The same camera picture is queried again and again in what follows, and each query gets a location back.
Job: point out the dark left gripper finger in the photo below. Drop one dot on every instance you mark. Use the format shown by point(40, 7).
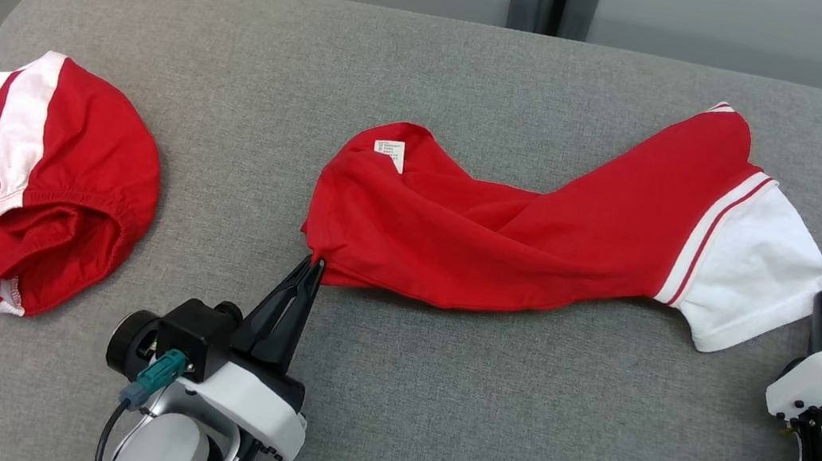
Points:
point(269, 323)
point(300, 319)

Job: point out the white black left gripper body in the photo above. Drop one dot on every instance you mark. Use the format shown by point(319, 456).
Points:
point(250, 401)

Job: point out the red jersey white sleeves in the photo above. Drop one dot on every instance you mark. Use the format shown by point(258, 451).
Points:
point(496, 251)

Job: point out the red shorts white stripes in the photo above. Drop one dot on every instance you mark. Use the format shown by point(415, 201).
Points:
point(83, 160)

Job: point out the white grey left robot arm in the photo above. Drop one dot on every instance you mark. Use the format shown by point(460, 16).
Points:
point(162, 453)

